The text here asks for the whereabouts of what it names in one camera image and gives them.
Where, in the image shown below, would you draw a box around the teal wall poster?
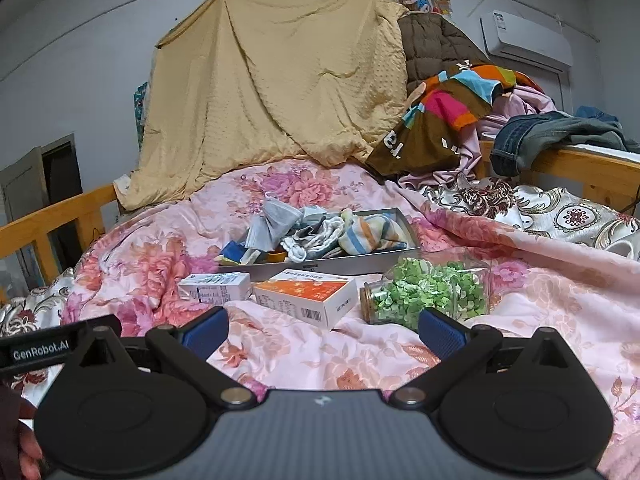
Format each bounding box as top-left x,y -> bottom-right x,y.
132,81 -> 148,126

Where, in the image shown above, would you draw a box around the brown colourful patched cloth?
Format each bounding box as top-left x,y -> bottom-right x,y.
365,62 -> 516,176

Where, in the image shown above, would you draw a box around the yellow hanging blanket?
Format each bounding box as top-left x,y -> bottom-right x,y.
115,0 -> 408,211

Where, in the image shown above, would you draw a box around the blue jeans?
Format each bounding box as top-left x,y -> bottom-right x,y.
490,112 -> 576,177

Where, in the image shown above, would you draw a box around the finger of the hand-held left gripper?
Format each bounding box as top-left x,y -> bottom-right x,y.
75,315 -> 123,337

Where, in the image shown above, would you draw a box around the light pink cloth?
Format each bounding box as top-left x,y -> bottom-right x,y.
397,85 -> 558,191

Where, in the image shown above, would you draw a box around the blue cloth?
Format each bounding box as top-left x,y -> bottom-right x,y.
575,105 -> 621,123

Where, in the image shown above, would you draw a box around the satin floral bedsheet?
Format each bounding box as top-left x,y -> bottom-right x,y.
0,180 -> 640,401

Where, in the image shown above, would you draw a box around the glass jar of green stars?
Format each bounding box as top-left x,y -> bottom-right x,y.
359,257 -> 493,333

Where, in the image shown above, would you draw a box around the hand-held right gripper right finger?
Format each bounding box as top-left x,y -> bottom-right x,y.
387,307 -> 583,407

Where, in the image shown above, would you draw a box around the grey blue sock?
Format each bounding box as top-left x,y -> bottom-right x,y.
245,195 -> 306,251

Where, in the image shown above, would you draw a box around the grey cloth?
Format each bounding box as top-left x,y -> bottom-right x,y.
285,207 -> 328,241

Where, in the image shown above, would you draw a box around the white air conditioner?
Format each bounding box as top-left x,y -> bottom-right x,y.
480,9 -> 573,72

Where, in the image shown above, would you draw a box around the wooden bed end board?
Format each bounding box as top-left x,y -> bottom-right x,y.
477,140 -> 640,216

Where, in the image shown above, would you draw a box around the striped pastel cloth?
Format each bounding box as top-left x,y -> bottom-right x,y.
339,211 -> 408,256

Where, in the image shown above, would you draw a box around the pink floral quilt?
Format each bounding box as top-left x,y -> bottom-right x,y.
60,157 -> 640,480

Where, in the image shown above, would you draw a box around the orange white medicine box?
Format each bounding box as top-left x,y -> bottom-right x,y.
252,267 -> 358,332

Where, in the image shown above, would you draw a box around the white plain sock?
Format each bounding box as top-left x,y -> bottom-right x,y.
282,236 -> 328,264

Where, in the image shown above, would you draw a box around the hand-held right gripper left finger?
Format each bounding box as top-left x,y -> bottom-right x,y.
62,307 -> 258,407

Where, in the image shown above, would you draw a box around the brown quilted blanket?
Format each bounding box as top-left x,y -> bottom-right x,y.
400,12 -> 488,96

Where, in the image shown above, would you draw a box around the grey tray with cartoon drawing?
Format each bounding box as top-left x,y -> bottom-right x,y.
217,207 -> 423,283

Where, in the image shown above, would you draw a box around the person's left hand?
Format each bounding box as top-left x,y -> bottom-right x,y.
19,422 -> 45,480

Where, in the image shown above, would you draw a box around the white mattress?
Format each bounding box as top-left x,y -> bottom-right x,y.
570,142 -> 640,166

